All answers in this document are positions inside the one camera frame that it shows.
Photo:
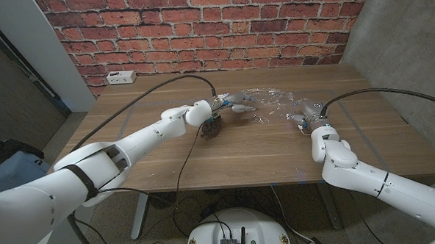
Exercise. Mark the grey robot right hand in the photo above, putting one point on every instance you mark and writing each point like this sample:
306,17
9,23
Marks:
310,110

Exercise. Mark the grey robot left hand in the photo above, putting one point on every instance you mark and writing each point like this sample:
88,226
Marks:
235,99

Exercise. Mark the clear plastic wrap sheet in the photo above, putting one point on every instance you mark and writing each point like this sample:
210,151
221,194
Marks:
271,101

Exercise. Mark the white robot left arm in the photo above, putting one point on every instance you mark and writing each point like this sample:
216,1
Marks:
30,211

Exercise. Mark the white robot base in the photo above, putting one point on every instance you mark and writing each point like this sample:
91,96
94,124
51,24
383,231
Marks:
240,224

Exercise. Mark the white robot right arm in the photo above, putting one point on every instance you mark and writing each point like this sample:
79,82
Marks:
371,181

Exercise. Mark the dark brown pinecone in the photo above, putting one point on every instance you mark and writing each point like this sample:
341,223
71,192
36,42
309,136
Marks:
212,130

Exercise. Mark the grey table leg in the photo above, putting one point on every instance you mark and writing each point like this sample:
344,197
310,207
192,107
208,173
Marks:
329,209

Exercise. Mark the white power strip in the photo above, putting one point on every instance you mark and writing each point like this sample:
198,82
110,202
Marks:
121,77

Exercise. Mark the black floor adapter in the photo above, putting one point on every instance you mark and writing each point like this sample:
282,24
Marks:
317,243

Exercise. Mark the black antenna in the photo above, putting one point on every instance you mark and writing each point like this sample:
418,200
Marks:
243,236

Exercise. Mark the white table leg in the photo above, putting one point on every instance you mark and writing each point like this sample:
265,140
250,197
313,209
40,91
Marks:
140,217

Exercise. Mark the black cloth bundle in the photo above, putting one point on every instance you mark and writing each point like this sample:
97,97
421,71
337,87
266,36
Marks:
1,150

